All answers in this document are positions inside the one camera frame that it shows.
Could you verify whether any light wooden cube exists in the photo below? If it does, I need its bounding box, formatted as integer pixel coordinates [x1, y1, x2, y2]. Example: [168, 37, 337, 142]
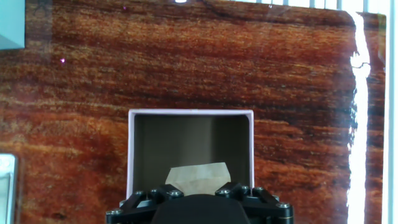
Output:
[164, 161, 232, 197]

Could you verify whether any pink cardboard box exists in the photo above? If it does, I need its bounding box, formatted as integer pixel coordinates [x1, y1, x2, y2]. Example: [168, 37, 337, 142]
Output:
[126, 108, 256, 200]

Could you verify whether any silver digital scale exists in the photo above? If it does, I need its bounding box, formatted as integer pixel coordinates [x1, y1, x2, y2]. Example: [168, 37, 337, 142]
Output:
[0, 152, 19, 224]

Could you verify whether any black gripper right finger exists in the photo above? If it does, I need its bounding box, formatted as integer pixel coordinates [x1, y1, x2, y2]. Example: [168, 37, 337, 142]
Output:
[214, 182, 295, 224]

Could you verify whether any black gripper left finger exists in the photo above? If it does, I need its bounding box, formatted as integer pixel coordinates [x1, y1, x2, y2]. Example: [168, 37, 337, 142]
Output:
[105, 184, 185, 224]

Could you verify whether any deep light blue box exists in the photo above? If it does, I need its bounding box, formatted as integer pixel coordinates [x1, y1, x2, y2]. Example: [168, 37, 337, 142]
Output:
[0, 0, 26, 50]

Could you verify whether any glossy wood-grain mat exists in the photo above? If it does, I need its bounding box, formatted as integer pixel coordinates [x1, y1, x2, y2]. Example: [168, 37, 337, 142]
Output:
[0, 0, 388, 224]

